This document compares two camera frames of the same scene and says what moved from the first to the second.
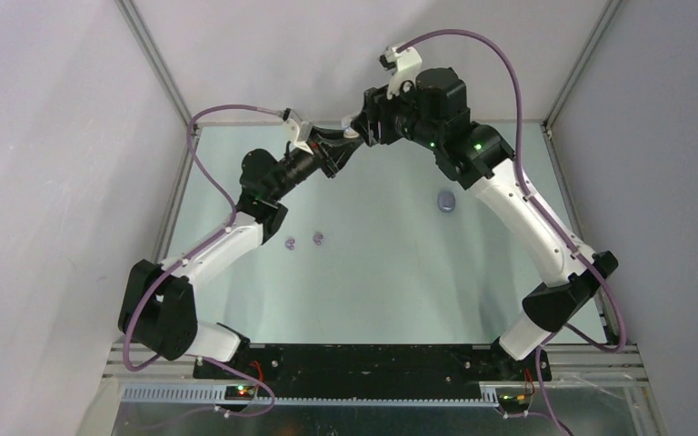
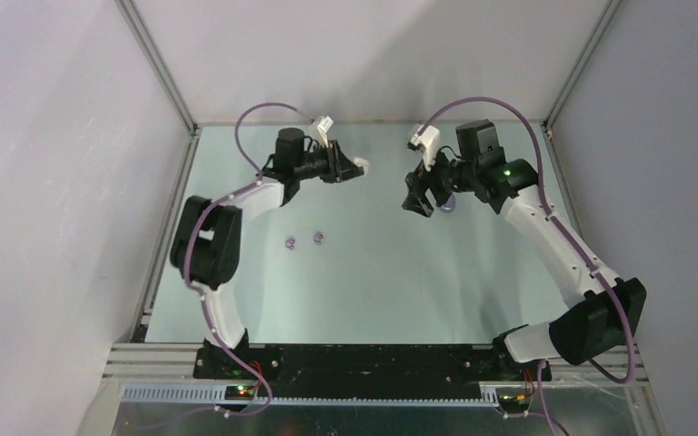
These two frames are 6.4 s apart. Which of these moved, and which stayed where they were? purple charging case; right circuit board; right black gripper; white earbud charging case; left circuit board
Moved: white earbud charging case; right black gripper
Stayed: left circuit board; right circuit board; purple charging case
